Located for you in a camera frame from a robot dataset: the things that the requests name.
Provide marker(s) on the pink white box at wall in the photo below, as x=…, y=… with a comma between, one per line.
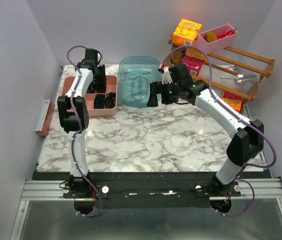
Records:
x=45, y=118

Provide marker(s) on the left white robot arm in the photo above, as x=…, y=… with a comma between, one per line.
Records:
x=74, y=118

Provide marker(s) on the wooden tiered shelf rack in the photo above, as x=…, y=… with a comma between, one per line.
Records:
x=230, y=68

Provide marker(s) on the orange pink box lower right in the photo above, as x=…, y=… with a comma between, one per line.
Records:
x=233, y=100

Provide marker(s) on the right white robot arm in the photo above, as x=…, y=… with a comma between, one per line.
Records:
x=246, y=136

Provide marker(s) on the pink compartment organizer tray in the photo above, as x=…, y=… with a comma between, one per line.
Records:
x=111, y=86

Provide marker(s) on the pink box middle shelf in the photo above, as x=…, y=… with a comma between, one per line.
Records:
x=194, y=61

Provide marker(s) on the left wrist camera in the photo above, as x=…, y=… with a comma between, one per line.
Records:
x=100, y=57

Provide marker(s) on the blue transparent plastic tub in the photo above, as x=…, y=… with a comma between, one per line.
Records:
x=135, y=74

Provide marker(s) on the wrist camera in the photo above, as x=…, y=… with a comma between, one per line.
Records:
x=166, y=76
x=100, y=57

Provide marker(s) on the orange box top shelf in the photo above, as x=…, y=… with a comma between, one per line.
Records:
x=186, y=32

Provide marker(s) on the teal black rolled tie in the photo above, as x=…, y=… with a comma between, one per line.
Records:
x=99, y=101

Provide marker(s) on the brown round toy fruit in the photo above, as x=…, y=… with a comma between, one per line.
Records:
x=210, y=37

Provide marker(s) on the red toy pepper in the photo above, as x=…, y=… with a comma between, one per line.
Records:
x=228, y=33

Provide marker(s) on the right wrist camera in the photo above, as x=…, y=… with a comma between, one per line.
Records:
x=166, y=76

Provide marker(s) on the pink rectangular bin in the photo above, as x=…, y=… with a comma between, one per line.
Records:
x=208, y=48

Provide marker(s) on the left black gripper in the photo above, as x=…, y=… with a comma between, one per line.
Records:
x=102, y=79

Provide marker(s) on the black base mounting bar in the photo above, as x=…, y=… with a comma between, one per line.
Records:
x=114, y=190

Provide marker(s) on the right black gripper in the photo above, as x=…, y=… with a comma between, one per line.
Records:
x=152, y=101

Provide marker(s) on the black yellow rolled tie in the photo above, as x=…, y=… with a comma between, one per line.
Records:
x=110, y=100

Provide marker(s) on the metal scoop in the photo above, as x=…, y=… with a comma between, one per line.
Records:
x=243, y=79

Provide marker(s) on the dark blue rolled tie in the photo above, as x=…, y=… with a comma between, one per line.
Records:
x=91, y=89

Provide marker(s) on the yellow label can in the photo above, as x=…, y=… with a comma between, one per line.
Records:
x=178, y=56

